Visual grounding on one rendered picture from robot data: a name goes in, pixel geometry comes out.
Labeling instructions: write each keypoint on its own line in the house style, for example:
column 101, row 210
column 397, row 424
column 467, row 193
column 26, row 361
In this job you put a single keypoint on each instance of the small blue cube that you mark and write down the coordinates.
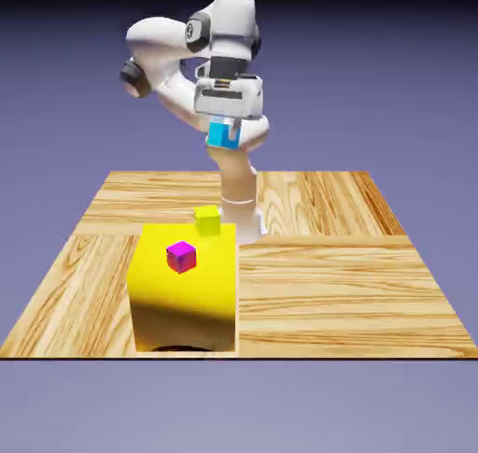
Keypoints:
column 218, row 135

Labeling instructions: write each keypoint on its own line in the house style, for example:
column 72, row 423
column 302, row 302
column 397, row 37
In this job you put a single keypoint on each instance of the small yellow cube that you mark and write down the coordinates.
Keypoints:
column 207, row 220

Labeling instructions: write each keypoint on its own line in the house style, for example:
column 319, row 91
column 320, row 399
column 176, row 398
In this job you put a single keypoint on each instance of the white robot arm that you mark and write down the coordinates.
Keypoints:
column 227, row 184

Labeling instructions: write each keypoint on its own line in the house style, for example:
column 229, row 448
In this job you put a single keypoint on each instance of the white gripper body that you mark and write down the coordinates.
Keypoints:
column 227, row 100

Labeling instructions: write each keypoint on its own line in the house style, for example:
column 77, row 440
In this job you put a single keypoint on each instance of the small magenta cube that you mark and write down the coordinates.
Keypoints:
column 181, row 257

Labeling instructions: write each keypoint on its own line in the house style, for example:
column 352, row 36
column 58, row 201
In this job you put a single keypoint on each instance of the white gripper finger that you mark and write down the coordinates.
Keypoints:
column 235, row 130

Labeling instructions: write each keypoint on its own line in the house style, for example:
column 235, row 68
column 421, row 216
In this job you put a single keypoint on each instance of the large yellow box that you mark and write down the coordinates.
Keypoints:
column 185, row 292

